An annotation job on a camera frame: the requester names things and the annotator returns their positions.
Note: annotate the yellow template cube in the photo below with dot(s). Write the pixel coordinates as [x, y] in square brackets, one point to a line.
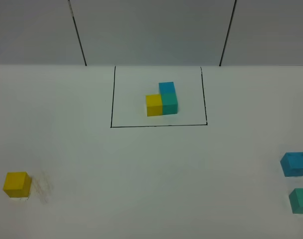
[154, 105]

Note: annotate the green template cube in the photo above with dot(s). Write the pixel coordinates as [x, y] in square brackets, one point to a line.
[170, 103]

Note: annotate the blue template cube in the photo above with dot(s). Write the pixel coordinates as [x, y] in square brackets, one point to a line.
[167, 88]

